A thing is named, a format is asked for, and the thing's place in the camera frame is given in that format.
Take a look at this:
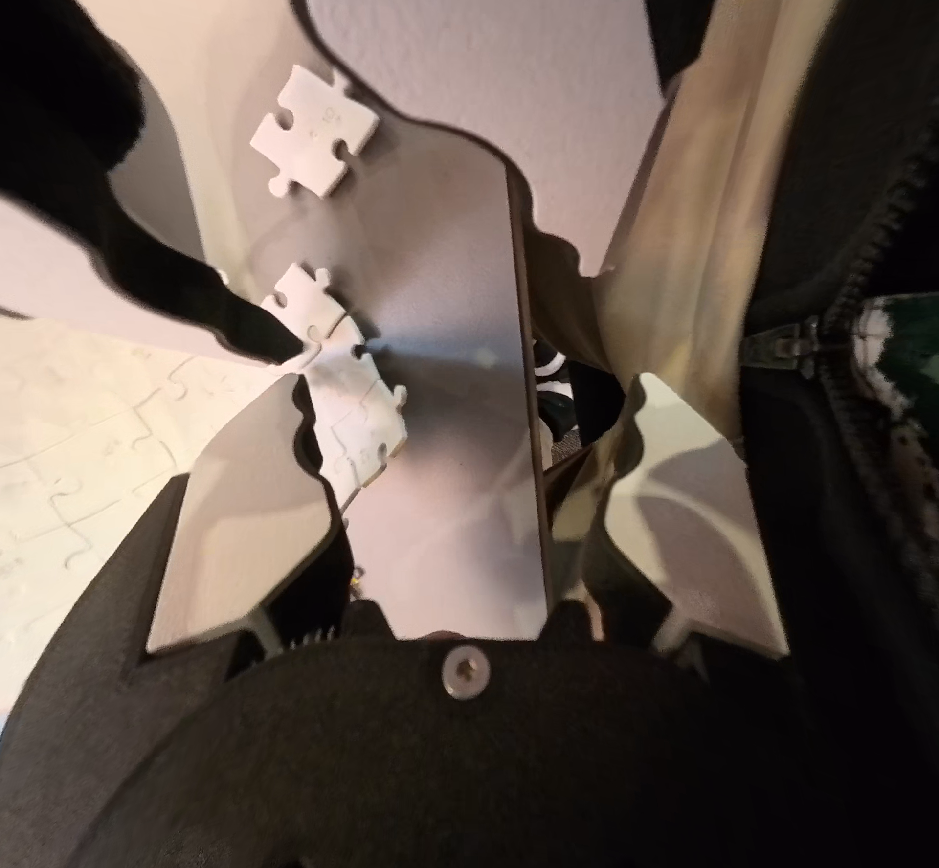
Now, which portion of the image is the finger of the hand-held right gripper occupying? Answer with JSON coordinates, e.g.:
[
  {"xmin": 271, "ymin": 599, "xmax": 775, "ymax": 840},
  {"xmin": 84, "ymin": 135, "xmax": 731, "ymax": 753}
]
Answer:
[
  {"xmin": 281, "ymin": 0, "xmax": 667, "ymax": 278},
  {"xmin": 0, "ymin": 0, "xmax": 305, "ymax": 372}
]

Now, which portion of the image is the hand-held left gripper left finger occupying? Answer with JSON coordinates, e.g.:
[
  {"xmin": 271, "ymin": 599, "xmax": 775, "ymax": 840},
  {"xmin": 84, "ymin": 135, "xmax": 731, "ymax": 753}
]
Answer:
[{"xmin": 145, "ymin": 371, "xmax": 346, "ymax": 656}]

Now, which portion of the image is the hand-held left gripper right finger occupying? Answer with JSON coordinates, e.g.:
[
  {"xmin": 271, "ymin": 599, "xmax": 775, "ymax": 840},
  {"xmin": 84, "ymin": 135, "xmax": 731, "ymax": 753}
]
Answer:
[{"xmin": 587, "ymin": 371, "xmax": 792, "ymax": 660}]

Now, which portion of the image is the partly built puzzle ball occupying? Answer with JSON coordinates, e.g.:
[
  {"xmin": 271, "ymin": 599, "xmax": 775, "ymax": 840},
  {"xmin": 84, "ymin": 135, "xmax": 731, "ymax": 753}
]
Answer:
[{"xmin": 0, "ymin": 314, "xmax": 298, "ymax": 718}]

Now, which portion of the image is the curved white puzzle piece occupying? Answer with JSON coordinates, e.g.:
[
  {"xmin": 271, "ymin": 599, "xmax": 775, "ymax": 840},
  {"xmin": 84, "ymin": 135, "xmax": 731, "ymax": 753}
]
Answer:
[{"xmin": 249, "ymin": 65, "xmax": 381, "ymax": 198}]

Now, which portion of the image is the joined white puzzle cluster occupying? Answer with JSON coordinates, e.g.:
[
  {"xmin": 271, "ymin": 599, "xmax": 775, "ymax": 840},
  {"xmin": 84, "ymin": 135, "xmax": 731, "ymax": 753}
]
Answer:
[{"xmin": 260, "ymin": 263, "xmax": 408, "ymax": 510}]

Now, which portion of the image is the black white shoe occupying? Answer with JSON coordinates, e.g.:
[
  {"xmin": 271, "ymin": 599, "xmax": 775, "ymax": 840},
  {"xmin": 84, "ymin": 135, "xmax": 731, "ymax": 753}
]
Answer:
[{"xmin": 530, "ymin": 338, "xmax": 626, "ymax": 460}]

